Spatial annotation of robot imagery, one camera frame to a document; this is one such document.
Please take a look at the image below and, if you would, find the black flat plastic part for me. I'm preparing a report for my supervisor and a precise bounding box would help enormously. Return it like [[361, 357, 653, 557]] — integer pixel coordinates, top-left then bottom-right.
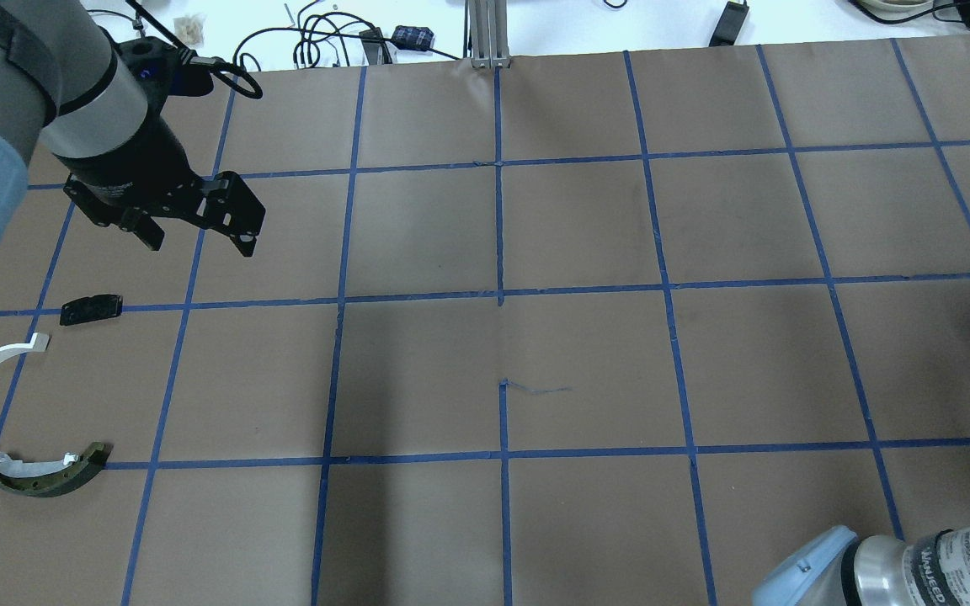
[[59, 293, 124, 327]]

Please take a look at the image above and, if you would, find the olive curved brake shoe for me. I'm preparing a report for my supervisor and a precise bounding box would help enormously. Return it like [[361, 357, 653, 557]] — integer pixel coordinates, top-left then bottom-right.
[[0, 442, 113, 498]]

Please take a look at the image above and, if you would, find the black power adapter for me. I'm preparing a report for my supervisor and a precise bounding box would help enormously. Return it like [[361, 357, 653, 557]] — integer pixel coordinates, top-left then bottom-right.
[[708, 1, 749, 47]]

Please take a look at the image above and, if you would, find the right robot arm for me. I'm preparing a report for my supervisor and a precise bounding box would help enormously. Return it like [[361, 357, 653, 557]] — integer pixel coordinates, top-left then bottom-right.
[[751, 526, 970, 605]]

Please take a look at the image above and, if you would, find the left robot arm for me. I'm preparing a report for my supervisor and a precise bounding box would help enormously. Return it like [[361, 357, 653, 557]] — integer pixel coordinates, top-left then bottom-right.
[[0, 1, 266, 258]]

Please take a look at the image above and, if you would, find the small blue device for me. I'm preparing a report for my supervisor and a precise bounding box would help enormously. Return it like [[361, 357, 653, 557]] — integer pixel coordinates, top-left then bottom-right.
[[390, 24, 435, 51]]

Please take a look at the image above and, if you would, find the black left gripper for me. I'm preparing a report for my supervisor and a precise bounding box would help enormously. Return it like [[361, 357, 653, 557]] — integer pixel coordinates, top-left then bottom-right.
[[58, 114, 266, 258]]

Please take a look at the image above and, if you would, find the aluminium frame post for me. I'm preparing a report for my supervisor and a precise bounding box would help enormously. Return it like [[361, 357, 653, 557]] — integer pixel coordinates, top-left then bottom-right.
[[463, 0, 511, 69]]

